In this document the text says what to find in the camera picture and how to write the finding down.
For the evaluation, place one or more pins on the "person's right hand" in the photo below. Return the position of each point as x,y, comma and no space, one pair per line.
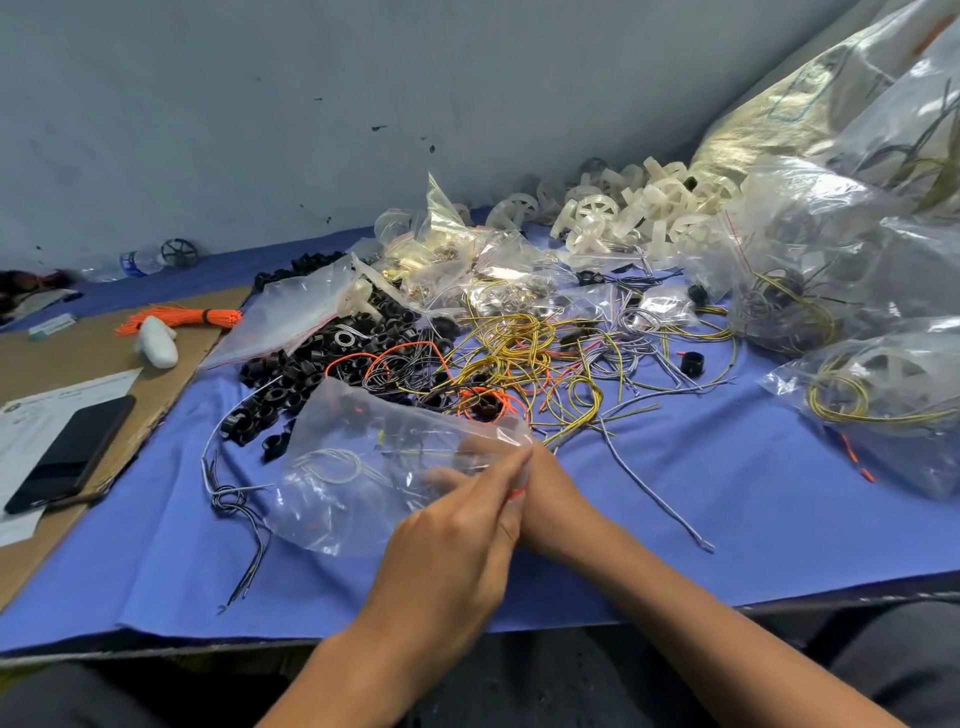
555,510

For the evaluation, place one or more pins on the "person's left hand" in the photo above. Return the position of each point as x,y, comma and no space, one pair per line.
443,578

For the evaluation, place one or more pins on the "clear zip plastic bag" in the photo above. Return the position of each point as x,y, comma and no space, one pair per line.
375,465

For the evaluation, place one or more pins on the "pile of black plastic rings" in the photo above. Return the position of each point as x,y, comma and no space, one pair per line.
315,360

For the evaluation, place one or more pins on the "heap of plastic bags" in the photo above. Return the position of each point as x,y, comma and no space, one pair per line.
450,248

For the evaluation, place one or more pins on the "stack of plastic bags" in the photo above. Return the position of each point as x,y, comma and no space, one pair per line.
278,323

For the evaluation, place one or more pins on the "pile of white plastic wheels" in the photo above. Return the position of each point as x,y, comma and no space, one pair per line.
630,210

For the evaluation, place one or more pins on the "pile of large plastic bags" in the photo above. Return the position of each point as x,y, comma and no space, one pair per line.
855,195

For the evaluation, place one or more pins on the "person's right forearm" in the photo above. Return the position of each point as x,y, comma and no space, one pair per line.
735,645

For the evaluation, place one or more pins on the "white handheld device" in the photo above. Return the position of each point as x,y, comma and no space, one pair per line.
156,342

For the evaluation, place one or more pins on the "orange tie bundle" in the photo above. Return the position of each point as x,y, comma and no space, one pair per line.
173,317

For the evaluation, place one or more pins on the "black smartphone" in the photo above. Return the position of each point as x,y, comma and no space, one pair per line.
68,455

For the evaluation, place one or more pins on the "black round wheel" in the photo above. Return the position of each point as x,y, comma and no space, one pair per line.
179,252

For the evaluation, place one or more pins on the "brown cardboard sheet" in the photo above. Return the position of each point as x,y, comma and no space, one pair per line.
75,360

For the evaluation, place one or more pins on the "white paper sheet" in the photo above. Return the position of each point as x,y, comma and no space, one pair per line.
38,428

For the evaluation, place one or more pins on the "clear plastic water bottle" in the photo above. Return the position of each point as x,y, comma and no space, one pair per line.
128,264

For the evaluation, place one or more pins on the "small white label card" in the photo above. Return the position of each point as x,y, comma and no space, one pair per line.
51,324

